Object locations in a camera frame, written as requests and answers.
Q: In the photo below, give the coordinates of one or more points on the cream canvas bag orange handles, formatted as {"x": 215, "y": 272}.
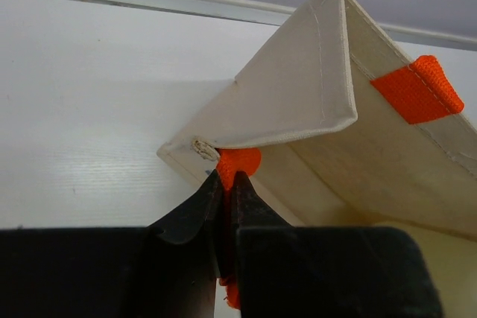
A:
{"x": 351, "y": 130}

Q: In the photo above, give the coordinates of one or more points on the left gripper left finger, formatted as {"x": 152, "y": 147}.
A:
{"x": 178, "y": 266}

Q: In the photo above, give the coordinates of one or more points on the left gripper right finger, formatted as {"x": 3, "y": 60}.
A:
{"x": 246, "y": 210}

